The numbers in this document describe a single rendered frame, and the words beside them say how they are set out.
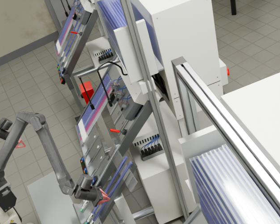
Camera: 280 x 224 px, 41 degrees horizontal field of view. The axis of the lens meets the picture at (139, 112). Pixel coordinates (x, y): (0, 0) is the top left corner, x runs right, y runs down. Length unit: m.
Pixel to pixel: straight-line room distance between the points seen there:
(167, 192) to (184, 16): 1.30
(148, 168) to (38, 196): 0.81
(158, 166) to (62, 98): 2.34
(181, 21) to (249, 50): 2.69
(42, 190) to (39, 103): 2.12
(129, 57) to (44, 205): 1.28
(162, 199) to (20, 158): 1.89
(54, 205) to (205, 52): 1.43
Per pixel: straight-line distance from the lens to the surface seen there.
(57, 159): 1.98
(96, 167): 2.55
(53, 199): 2.75
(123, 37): 1.91
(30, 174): 3.94
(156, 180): 2.62
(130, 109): 2.22
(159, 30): 1.97
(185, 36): 2.04
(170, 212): 2.94
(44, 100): 4.82
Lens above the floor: 2.55
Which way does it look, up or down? 39 degrees down
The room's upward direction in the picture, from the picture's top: 18 degrees counter-clockwise
